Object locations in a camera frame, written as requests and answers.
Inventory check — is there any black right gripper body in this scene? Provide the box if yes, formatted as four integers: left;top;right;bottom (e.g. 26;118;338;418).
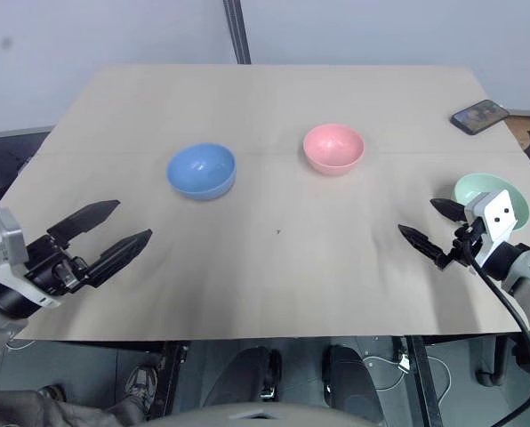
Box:
444;223;486;265

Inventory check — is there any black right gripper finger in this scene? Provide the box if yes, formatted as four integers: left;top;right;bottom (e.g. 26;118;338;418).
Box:
430;197;466;222
397;223;453;271

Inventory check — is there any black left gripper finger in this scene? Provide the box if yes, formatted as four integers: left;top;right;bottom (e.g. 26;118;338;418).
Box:
86;228;154;290
46;199;121;251

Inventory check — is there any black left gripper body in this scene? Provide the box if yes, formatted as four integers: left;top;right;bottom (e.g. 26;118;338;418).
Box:
23;235;93;296

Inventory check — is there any green plastic bowl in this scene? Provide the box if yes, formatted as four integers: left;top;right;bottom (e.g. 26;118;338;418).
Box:
452;173;530;233

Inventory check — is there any black smartphone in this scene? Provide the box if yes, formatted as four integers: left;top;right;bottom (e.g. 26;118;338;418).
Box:
451;99;511;136

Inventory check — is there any brown cardboard piece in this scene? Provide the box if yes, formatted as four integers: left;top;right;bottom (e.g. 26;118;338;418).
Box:
507;112;530;184

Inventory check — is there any blue plastic bowl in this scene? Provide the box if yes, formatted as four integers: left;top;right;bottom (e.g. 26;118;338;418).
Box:
165;141;238;203

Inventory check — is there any grey metal pipe foot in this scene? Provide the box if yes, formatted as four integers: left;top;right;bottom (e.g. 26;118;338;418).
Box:
475;334;517;386

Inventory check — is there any pink plastic bowl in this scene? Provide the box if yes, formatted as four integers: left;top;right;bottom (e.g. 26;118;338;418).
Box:
302;123;365;178

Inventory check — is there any grey sneaker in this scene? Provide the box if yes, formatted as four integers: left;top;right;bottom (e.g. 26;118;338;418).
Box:
125;364;159;422

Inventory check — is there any grey trouser leg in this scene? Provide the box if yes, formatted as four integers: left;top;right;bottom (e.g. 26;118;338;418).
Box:
0;387;135;427

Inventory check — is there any tan paper table cover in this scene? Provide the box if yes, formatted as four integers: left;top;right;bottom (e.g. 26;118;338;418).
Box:
7;63;522;344

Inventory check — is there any dark rounded robot leg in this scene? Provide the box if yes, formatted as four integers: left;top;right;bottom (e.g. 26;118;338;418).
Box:
321;343;384;422

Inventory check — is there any silver robot torso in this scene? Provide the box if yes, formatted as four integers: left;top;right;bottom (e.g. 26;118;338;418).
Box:
147;401;384;427

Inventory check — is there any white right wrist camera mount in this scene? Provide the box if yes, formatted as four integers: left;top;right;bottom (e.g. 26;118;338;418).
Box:
462;188;516;269

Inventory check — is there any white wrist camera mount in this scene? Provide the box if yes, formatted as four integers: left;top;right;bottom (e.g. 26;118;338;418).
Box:
462;188;516;269
0;205;66;310

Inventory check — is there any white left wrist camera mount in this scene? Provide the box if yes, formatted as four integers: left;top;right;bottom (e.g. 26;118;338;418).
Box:
0;205;66;310

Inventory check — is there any black table frame leg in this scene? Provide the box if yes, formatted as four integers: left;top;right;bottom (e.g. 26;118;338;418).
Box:
405;334;454;427
145;340;191;422

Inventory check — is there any white floor cable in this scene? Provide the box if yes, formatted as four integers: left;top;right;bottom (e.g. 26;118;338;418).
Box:
361;354;453;393

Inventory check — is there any dark metal upright post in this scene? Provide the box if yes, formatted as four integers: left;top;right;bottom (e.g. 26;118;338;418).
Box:
222;0;253;67

